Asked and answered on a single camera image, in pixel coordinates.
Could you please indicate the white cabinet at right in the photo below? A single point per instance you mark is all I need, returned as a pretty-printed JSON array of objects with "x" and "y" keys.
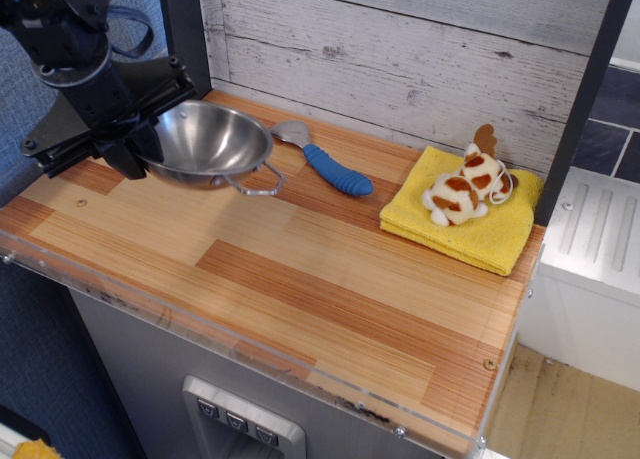
[{"x": 583, "y": 302}]

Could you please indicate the yellow folded cloth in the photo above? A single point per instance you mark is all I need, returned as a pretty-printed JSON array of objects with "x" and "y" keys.
[{"x": 492, "y": 243}]

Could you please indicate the grey toy fridge cabinet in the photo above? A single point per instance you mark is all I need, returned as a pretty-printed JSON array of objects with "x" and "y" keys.
[{"x": 147, "y": 362}]

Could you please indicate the clear acrylic table guard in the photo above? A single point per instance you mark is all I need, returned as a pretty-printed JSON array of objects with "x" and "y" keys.
[{"x": 396, "y": 335}]

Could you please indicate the yellow object bottom left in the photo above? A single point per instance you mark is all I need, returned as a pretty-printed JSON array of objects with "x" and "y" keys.
[{"x": 37, "y": 449}]

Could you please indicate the silver dispenser button panel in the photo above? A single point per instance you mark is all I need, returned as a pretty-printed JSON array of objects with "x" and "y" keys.
[{"x": 228, "y": 426}]

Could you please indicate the metal bowl with handles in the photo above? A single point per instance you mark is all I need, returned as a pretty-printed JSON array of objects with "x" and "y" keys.
[{"x": 209, "y": 146}]

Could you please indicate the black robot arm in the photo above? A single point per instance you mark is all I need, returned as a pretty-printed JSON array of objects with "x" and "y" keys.
[{"x": 66, "y": 33}]

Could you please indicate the brown white plush toy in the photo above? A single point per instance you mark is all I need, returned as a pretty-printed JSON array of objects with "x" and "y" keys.
[{"x": 482, "y": 179}]

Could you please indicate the dark grey right post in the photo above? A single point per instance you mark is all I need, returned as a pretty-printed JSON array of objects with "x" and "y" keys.
[{"x": 595, "y": 71}]

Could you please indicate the blue handled metal scoop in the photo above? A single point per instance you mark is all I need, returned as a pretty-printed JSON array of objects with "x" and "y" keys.
[{"x": 345, "y": 180}]

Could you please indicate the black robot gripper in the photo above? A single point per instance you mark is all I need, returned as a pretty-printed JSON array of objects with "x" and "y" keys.
[{"x": 106, "y": 110}]

